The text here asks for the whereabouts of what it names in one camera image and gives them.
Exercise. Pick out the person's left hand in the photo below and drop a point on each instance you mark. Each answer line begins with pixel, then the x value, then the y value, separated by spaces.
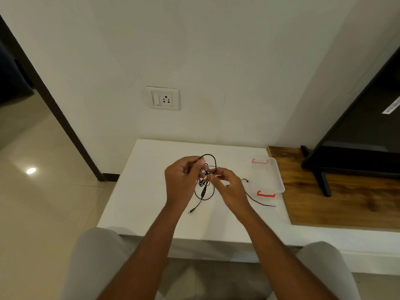
pixel 181 184

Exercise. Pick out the person's right hand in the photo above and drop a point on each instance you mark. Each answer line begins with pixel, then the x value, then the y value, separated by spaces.
pixel 232 193

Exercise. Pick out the clear box with red clips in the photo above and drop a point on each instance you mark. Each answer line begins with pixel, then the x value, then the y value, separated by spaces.
pixel 268 178

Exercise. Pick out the person's right forearm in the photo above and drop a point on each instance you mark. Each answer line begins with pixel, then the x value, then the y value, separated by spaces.
pixel 281 262

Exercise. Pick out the person's left forearm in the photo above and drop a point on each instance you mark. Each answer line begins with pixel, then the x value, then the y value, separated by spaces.
pixel 140 256

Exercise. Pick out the wooden cabinet top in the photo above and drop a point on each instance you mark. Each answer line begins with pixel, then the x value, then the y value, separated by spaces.
pixel 343 206

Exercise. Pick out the black television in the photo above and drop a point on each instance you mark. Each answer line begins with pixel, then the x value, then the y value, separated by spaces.
pixel 368 137

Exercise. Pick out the dark blue sofa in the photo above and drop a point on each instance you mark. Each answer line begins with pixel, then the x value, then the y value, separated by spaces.
pixel 12 78

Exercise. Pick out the white wall socket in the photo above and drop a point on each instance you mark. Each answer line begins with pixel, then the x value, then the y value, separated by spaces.
pixel 162 98

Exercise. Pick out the black door frame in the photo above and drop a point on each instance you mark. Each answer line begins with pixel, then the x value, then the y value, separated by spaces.
pixel 53 106

